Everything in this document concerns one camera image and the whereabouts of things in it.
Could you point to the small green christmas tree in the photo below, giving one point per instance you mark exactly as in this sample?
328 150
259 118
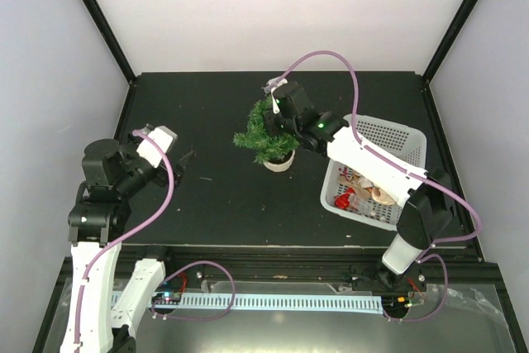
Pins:
255 137

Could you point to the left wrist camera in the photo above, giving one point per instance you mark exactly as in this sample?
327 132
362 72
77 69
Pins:
154 141

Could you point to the white perforated plastic basket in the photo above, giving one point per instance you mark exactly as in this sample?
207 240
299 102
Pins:
389 153

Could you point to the wooden snowman ornament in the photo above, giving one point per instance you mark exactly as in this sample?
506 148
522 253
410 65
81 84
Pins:
376 193

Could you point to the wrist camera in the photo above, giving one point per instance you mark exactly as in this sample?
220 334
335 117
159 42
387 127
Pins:
154 141
270 88

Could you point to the white tree pot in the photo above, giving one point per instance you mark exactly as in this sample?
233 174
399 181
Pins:
282 165

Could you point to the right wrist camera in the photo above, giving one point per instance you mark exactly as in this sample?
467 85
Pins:
270 88

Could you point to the circuit board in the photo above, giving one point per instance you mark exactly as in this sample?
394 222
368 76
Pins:
170 298
397 302

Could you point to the right circuit board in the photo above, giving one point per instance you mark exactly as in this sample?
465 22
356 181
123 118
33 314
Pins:
397 302

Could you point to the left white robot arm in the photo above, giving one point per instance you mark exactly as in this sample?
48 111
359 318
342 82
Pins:
113 174

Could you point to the red gift box ornament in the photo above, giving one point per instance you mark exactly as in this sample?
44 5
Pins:
342 201

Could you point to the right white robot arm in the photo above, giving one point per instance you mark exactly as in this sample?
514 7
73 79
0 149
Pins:
423 197

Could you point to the left circuit board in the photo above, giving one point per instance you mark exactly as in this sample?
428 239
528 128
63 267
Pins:
170 298

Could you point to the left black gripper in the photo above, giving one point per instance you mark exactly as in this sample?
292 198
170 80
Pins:
178 168

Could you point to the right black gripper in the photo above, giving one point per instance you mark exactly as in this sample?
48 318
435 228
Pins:
271 128

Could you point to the white slotted cable duct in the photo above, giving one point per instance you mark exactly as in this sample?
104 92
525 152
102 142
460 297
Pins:
276 302

